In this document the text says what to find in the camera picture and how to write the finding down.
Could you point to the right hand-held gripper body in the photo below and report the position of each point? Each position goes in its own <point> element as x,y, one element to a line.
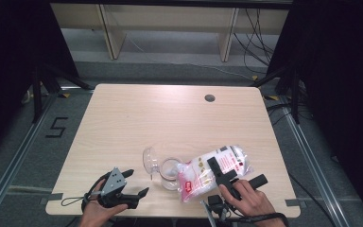
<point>216,201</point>

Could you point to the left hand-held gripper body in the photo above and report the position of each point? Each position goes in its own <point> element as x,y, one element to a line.
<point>113,183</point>

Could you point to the red and white sugar pouch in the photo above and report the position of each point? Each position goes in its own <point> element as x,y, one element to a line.
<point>198,178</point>

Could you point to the clear glass jar with lid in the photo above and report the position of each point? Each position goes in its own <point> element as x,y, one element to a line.
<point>170,176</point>

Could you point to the person's right hand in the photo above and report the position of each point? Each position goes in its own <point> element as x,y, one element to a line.
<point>252,201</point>

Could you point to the person's left hand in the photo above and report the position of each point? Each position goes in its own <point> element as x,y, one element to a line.
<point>97,216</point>

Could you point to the grey tape strip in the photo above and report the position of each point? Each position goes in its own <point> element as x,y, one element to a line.
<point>293,202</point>
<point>55,197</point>

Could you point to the yellow and black tape piece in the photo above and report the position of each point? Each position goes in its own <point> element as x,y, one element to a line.
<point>64,95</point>
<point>271,97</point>

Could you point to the black metal stand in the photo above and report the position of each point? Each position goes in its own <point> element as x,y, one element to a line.
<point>294,94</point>
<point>37,94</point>

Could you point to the black curtain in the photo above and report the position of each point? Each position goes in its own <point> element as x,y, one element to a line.
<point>343,78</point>
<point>12,63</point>

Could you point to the light wooden shelf unit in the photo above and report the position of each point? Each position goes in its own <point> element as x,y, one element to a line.
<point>170,19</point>

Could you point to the aluminium floor rail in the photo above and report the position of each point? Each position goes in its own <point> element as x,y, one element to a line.
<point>15,157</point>
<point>312,164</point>

